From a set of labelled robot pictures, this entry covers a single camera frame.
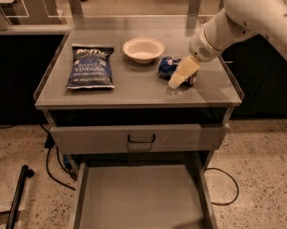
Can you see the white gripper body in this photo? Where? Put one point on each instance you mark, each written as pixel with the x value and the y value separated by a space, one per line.
pixel 200 47

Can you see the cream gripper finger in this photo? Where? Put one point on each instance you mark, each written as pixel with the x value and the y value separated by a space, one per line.
pixel 186 71

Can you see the grey background desk left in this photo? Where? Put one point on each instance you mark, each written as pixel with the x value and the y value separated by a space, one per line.
pixel 31 12

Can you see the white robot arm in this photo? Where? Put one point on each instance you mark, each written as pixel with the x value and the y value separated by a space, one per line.
pixel 237 21

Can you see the grey top drawer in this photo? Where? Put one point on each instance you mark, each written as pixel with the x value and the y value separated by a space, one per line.
pixel 138 138

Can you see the blue vinegar chips bag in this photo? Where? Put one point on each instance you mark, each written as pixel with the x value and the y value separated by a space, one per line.
pixel 91 67

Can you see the white paper bowl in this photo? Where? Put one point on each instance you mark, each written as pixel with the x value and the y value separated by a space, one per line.
pixel 143 50

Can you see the grey drawer cabinet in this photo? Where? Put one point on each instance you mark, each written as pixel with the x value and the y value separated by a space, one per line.
pixel 139 96

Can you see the open grey middle drawer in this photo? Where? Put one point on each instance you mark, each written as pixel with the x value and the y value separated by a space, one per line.
pixel 142 191

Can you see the clear acrylic barrier panel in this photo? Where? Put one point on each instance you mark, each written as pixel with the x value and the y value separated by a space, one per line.
pixel 70 10

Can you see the blue pepsi can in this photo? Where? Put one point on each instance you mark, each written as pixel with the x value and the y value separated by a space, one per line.
pixel 167 66

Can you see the black pole on floor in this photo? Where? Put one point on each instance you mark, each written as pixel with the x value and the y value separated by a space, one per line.
pixel 25 173

